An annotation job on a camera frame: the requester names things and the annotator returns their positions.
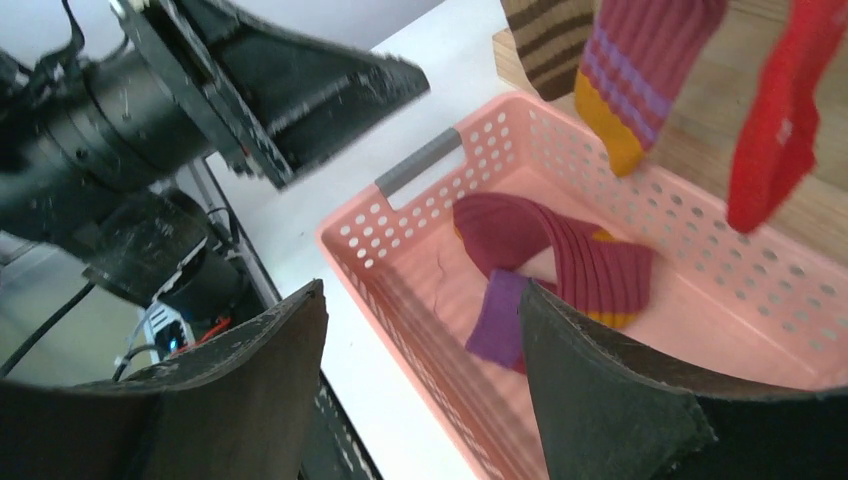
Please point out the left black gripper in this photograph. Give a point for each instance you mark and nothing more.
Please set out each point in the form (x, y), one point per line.
(273, 102)

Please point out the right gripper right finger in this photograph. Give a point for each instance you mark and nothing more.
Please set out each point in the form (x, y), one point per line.
(610, 407)

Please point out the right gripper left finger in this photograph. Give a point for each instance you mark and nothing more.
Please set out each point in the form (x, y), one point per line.
(236, 407)

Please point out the maroon yellow purple sock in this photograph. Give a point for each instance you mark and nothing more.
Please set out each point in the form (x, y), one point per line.
(513, 241)

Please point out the pink perforated plastic basket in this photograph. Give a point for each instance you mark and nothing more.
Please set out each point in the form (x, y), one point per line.
(761, 307)

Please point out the maroon purple striped sock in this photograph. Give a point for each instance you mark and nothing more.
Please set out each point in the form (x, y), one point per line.
(634, 66)

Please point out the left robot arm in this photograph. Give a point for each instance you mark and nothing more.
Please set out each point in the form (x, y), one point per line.
(83, 142)

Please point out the brown white striped sock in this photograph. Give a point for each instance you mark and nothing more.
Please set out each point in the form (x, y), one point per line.
(550, 36)

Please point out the red sock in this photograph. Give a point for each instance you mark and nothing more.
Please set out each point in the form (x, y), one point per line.
(775, 148)

